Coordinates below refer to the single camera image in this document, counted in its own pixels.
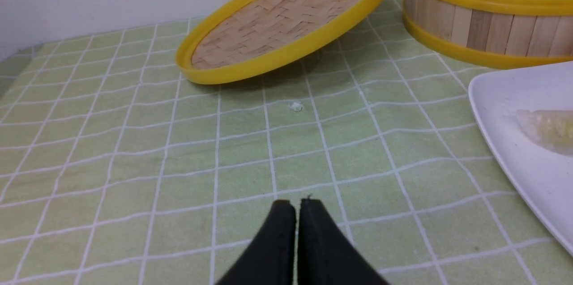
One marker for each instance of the yellow rimmed bamboo steamer basket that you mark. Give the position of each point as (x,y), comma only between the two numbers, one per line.
(500,34)

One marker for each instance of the small white crumb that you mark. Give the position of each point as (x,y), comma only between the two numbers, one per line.
(296,107)

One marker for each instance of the yellow rimmed bamboo steamer lid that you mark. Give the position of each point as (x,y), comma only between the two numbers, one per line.
(247,38)

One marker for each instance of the white square plate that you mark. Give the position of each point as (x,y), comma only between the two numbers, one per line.
(542,177)

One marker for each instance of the left dumpling on plate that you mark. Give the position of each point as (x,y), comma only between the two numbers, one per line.
(549,129)

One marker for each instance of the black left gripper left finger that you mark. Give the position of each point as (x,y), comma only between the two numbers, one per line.
(269,258)

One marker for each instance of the green checkered tablecloth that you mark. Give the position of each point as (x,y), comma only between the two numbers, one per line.
(115,170)

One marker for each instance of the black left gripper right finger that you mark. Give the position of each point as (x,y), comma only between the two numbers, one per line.
(325,256)

